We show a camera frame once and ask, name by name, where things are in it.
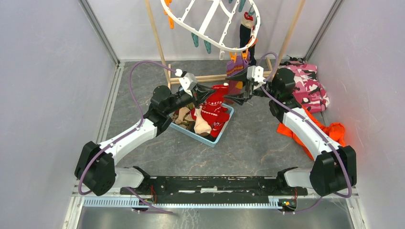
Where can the wooden hanger stand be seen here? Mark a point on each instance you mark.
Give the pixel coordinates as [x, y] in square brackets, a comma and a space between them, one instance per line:
[170, 73]

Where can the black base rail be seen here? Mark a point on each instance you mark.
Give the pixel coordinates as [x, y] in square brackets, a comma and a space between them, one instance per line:
[215, 190]

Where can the beige red cuffed sock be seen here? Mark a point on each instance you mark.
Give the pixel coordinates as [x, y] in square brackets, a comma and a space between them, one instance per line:
[248, 21]

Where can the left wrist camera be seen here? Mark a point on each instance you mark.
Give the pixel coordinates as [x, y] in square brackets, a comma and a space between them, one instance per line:
[186, 80]

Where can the red sock in basket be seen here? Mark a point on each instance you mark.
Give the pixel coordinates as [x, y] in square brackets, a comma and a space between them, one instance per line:
[216, 129]

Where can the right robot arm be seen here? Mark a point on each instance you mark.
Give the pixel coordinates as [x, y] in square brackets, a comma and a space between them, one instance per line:
[334, 168]

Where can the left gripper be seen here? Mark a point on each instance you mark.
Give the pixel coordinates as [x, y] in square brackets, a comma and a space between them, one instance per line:
[198, 94]

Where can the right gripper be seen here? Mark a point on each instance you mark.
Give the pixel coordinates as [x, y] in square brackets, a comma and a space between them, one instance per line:
[239, 98]

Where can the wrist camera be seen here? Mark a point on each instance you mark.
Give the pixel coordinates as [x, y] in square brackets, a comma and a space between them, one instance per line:
[186, 80]
[255, 75]

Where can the cream white sock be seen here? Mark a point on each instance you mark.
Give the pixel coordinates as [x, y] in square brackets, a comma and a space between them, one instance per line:
[201, 126]

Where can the teal clothespin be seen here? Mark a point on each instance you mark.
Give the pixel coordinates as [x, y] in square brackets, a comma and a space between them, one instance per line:
[207, 45]

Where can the white clothespin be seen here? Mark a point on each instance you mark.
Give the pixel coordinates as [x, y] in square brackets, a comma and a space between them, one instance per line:
[221, 54]

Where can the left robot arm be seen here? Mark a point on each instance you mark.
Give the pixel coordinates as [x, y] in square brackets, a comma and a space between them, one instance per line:
[96, 168]

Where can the purple striped hanging sock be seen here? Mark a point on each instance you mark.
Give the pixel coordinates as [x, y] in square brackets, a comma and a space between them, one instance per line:
[236, 74]

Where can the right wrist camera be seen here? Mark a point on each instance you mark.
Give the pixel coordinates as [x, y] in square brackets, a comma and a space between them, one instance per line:
[255, 75]

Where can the tan sock in basket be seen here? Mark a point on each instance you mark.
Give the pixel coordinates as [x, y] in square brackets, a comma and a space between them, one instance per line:
[183, 118]

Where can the pink camouflage cloth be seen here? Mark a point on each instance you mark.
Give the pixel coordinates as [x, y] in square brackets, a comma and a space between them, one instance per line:
[308, 91]

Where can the black hanging sock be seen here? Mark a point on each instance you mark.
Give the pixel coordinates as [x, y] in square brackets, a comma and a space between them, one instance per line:
[245, 36]

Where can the white round sock hanger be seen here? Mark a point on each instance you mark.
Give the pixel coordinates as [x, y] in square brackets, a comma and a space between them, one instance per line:
[212, 20]

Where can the orange clothespin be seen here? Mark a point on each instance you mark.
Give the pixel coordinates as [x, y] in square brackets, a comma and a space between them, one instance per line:
[237, 57]

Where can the red white patterned sock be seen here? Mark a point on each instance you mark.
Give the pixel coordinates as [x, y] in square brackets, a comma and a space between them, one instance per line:
[212, 110]

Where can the orange cloth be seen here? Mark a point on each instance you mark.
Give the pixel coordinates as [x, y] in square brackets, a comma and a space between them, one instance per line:
[308, 132]

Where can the light blue laundry basket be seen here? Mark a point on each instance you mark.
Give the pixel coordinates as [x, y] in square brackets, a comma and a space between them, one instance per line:
[203, 138]

